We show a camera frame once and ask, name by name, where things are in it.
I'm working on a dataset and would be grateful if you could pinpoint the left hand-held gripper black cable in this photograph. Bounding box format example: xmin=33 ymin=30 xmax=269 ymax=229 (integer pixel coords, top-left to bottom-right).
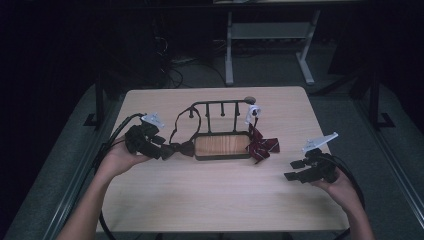
xmin=92 ymin=112 xmax=145 ymax=240

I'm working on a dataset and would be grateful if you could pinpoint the dark red striped bow tie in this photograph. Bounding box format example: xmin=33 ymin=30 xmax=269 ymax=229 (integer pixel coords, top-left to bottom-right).
xmin=245 ymin=103 xmax=281 ymax=165

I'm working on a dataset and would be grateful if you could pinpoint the white metal desk frame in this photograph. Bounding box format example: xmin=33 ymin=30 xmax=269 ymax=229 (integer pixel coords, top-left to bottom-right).
xmin=224 ymin=9 xmax=322 ymax=87

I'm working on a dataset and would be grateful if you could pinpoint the right hand-held gripper black cable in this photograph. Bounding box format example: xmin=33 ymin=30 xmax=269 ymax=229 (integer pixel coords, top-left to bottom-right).
xmin=328 ymin=154 xmax=366 ymax=240

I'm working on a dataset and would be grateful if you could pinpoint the black bow tie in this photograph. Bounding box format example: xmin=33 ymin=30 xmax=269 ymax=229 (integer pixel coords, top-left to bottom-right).
xmin=161 ymin=105 xmax=203 ymax=161

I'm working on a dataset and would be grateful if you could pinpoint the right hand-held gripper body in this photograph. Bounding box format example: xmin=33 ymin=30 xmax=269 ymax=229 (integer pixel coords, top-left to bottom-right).
xmin=299 ymin=131 xmax=340 ymax=184

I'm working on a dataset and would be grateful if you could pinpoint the black metal stand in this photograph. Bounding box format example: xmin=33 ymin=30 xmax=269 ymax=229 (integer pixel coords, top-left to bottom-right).
xmin=365 ymin=68 xmax=397 ymax=130
xmin=83 ymin=71 xmax=108 ymax=128

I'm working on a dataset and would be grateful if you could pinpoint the grey metal floor rail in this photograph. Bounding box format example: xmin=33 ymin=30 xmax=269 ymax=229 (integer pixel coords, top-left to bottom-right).
xmin=353 ymin=98 xmax=424 ymax=221
xmin=41 ymin=99 xmax=116 ymax=240

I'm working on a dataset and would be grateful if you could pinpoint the hand-held gripper black cable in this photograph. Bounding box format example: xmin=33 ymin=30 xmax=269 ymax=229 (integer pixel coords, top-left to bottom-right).
xmin=328 ymin=154 xmax=366 ymax=240
xmin=92 ymin=112 xmax=145 ymax=240

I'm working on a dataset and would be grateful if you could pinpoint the person's left hand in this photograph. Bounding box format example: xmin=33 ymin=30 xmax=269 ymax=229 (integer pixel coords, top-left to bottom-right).
xmin=96 ymin=137 xmax=152 ymax=180

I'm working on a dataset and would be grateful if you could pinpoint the black hook rack wooden base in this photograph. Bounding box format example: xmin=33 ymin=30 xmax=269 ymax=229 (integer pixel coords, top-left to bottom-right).
xmin=188 ymin=98 xmax=258 ymax=162

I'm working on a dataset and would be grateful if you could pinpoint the bundle of floor cables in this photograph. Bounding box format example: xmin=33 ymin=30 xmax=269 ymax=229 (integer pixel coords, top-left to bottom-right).
xmin=151 ymin=33 xmax=228 ymax=90

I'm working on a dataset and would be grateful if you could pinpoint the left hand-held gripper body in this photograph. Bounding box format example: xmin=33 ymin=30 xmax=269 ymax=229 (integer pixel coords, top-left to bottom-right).
xmin=125 ymin=112 xmax=167 ymax=160

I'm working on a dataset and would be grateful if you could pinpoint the person's right hand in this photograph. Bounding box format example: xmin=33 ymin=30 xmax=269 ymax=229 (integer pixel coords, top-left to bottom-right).
xmin=312 ymin=169 xmax=361 ymax=210

